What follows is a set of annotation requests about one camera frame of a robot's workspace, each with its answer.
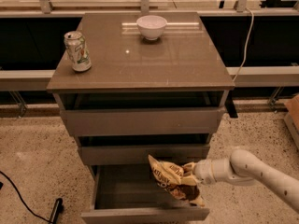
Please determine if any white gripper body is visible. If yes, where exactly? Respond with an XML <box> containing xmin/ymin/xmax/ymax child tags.
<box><xmin>193</xmin><ymin>158</ymin><xmax>232</xmax><ymax>185</ymax></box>

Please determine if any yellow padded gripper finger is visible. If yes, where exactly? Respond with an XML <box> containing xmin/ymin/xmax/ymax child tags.
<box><xmin>181</xmin><ymin>162</ymin><xmax>197</xmax><ymax>186</ymax></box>

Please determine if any brown yellow chip bag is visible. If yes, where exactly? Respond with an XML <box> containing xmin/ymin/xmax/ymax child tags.
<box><xmin>148</xmin><ymin>155</ymin><xmax>205</xmax><ymax>207</ymax></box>

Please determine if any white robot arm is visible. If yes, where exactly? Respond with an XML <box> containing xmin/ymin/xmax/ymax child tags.
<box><xmin>180</xmin><ymin>149</ymin><xmax>299</xmax><ymax>213</ymax></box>

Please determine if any grey bottom drawer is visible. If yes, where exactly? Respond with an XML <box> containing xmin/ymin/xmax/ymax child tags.
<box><xmin>81</xmin><ymin>164</ymin><xmax>209</xmax><ymax>224</ymax></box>

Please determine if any grey drawer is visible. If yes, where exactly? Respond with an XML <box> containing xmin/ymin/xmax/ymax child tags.
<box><xmin>81</xmin><ymin>164</ymin><xmax>209</xmax><ymax>224</ymax></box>
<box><xmin>78</xmin><ymin>144</ymin><xmax>210</xmax><ymax>165</ymax></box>
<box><xmin>61</xmin><ymin>108</ymin><xmax>224</xmax><ymax>136</ymax></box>

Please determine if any grey drawer cabinet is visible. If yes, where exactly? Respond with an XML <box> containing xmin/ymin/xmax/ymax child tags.
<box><xmin>46</xmin><ymin>11</ymin><xmax>235</xmax><ymax>224</ymax></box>

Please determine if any grey middle drawer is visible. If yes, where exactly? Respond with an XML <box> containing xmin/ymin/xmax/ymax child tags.
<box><xmin>78</xmin><ymin>144</ymin><xmax>210</xmax><ymax>165</ymax></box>

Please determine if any grey top drawer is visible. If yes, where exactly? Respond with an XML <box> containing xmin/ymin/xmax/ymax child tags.
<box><xmin>61</xmin><ymin>108</ymin><xmax>224</xmax><ymax>136</ymax></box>

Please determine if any black floor plug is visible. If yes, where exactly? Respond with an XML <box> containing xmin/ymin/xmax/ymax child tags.
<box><xmin>49</xmin><ymin>198</ymin><xmax>64</xmax><ymax>224</ymax></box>

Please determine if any white ceramic bowl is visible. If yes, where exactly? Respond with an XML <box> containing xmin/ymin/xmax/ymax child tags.
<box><xmin>136</xmin><ymin>15</ymin><xmax>167</xmax><ymax>40</ymax></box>

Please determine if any green white soda can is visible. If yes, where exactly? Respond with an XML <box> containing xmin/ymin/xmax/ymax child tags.
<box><xmin>64</xmin><ymin>31</ymin><xmax>92</xmax><ymax>72</ymax></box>

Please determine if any white cable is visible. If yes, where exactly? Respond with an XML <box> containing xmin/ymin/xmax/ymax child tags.
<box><xmin>232</xmin><ymin>7</ymin><xmax>255</xmax><ymax>82</ymax></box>

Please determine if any black floor cable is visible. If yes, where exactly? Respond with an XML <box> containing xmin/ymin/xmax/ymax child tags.
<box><xmin>0</xmin><ymin>170</ymin><xmax>52</xmax><ymax>224</ymax></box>

